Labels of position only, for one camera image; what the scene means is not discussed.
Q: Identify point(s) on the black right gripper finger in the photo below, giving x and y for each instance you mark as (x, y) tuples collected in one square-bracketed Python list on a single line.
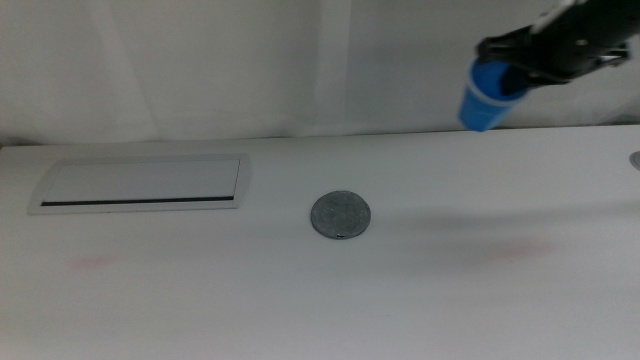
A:
[(502, 47), (515, 81)]

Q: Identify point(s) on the blue plastic cup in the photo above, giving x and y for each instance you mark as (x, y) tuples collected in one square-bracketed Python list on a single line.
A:
[(479, 107)]

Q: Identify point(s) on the round grey cup mat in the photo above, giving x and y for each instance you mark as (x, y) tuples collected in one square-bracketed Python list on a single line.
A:
[(340, 215)]

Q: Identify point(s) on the white fabric backdrop curtain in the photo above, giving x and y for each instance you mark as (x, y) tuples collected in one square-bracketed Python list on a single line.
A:
[(250, 65)]

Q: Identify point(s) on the round grey table grommet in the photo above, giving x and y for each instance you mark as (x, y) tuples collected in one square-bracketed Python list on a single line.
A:
[(636, 161)]

